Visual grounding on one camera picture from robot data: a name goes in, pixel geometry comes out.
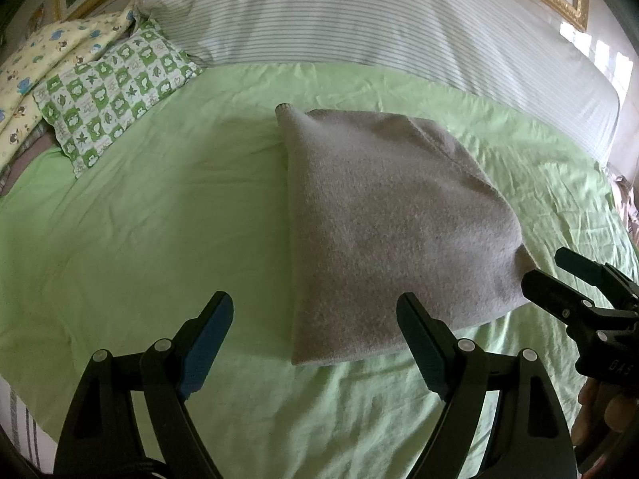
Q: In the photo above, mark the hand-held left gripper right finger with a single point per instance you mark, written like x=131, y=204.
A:
x=423, y=349

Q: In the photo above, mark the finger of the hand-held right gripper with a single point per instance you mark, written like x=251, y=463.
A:
x=544, y=292
x=566, y=258

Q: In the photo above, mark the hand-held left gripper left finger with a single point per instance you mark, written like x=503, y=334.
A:
x=209, y=339

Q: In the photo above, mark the grey towel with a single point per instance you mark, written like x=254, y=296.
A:
x=394, y=229

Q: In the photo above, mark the person's right hand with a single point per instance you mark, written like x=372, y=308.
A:
x=616, y=411

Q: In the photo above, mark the pink cloth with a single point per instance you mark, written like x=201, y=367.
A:
x=630, y=204

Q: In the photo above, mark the light green bed sheet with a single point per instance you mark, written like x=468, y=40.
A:
x=150, y=259

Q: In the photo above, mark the grey striped mattress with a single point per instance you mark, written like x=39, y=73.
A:
x=17, y=419

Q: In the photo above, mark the green checked pillow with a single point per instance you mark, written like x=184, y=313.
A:
x=115, y=95

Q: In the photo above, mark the white striped bolster pillow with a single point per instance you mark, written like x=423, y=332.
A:
x=399, y=20

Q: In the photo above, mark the yellow printed pillow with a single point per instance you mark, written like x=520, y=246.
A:
x=45, y=60

